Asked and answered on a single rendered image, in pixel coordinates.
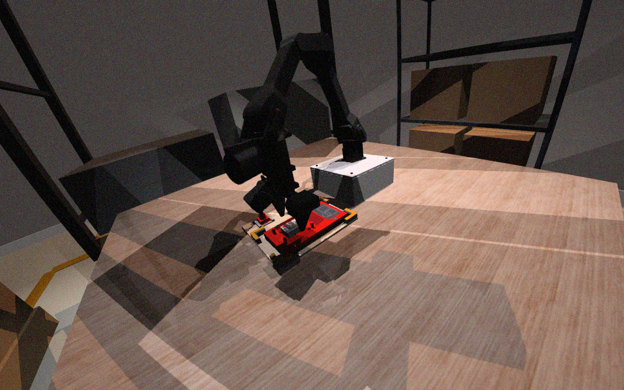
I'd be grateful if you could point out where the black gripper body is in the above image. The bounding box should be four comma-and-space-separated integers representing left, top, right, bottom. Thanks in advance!
262, 161, 320, 218

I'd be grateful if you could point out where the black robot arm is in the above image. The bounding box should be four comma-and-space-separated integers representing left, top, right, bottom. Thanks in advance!
223, 31, 367, 213

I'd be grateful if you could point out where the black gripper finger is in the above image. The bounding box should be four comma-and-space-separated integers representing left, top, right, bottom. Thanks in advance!
272, 196, 285, 217
287, 211, 312, 232

